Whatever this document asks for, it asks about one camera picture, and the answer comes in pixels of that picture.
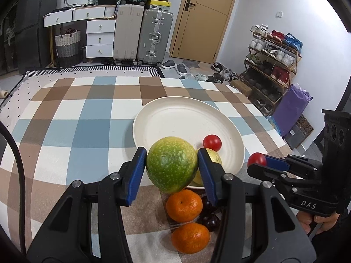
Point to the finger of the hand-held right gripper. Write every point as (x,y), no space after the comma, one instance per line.
(277,163)
(266,174)

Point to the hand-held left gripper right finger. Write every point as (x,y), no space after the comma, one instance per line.
(206,174)

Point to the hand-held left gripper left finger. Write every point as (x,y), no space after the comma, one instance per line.
(135,175)

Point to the red cherry tomato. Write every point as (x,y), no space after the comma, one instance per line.
(256,159)
(212,143)

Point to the green mottled round fruit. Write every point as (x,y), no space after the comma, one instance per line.
(171,164)

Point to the dark purple plum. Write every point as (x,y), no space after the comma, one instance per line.
(209,222)
(207,205)

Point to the cream round plate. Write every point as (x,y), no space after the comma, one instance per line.
(175,126)

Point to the orange tangerine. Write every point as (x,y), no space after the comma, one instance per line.
(183,206)
(190,237)

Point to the person's right forearm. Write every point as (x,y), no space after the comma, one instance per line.
(331,248)

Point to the person's right hand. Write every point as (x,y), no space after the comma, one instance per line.
(326,222)

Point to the yellow-green guava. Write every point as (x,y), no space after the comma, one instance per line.
(215,157)

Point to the blue patterned bag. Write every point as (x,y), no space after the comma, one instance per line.
(275,126)

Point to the dark doormat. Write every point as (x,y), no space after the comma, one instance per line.
(300,131)

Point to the purple plastic bag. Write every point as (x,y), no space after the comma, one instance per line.
(290,109)

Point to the checked tablecloth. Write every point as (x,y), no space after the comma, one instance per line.
(82,120)

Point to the cardboard box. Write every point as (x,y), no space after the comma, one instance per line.
(241,87)

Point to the wooden shoe rack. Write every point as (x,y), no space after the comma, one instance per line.
(297,60)

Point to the black white sneaker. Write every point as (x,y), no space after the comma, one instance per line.
(216,67)

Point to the grey slipper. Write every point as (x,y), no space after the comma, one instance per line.
(181,68)
(168,64)

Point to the rows of assorted shoes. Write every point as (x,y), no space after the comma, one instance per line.
(274,52)

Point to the silver suitcase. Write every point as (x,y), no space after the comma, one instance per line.
(155,37)

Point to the dotted beige cloth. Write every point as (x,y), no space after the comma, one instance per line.
(19,96)

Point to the beige suitcase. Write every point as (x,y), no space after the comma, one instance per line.
(128,33)

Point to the woven laundry basket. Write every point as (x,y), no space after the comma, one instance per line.
(68,48)

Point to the white drawer dresser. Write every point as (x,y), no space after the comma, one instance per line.
(100,33)

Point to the wooden door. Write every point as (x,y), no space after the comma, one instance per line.
(203,24)

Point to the yellow shoe box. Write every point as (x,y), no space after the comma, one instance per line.
(160,4)

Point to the dark glass cabinet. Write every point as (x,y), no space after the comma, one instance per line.
(24,24)

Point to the white wall switch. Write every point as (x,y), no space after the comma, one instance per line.
(279,14)

